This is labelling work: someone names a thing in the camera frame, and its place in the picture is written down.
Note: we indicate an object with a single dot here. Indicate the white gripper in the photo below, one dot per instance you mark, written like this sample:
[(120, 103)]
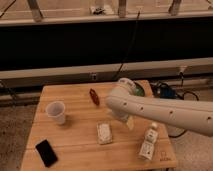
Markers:
[(124, 118)]

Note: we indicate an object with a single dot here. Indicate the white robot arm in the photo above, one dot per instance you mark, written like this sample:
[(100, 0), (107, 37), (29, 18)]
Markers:
[(195, 116)]

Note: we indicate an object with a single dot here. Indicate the green ceramic bowl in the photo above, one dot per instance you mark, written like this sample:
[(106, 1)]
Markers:
[(139, 90)]

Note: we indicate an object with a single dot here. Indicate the small white plastic bottle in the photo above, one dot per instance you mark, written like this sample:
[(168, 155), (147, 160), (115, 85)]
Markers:
[(147, 148)]

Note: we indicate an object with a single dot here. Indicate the blue device on floor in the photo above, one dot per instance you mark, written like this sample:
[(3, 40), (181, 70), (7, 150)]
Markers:
[(166, 92)]

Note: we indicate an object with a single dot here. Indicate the black smartphone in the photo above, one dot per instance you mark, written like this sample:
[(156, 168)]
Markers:
[(46, 153)]

